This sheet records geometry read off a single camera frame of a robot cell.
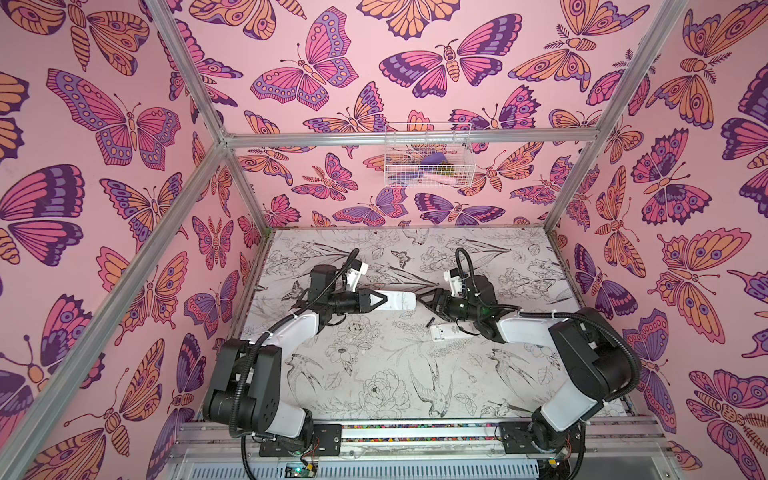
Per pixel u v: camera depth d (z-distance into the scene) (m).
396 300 0.84
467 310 0.77
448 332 0.90
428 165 0.94
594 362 0.46
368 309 0.77
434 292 0.83
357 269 0.80
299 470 0.72
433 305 0.81
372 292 0.80
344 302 0.76
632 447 0.74
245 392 0.41
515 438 0.73
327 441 0.73
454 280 0.85
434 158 0.96
